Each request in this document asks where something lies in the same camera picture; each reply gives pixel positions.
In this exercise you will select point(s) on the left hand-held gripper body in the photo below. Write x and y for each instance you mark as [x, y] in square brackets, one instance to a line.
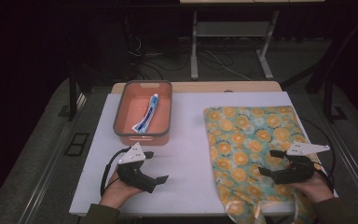
[133, 177]

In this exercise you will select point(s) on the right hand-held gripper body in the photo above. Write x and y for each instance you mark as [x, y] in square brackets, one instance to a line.
[298, 171]

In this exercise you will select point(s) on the orange print fabric bag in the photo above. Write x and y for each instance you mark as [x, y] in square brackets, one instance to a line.
[245, 140]

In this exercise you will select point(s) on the blue and white toothpaste tube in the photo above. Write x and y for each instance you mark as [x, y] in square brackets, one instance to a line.
[147, 115]

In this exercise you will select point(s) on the orange basket with grey rim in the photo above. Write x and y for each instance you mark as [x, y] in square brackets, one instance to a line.
[127, 112]

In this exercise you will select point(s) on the person's left hand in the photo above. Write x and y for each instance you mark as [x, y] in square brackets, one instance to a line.
[116, 193]

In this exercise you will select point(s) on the white table mat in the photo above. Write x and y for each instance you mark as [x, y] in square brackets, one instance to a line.
[183, 174]

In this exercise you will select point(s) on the black metal stand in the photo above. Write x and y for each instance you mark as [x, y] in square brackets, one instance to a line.
[72, 93]
[329, 93]

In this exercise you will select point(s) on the metal floor rail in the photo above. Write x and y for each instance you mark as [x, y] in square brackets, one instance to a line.
[354, 161]
[52, 161]

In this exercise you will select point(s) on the black floor socket frame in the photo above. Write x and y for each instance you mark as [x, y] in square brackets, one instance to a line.
[77, 144]

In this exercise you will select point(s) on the grey metal desk frame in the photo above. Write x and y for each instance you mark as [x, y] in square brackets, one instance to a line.
[230, 28]

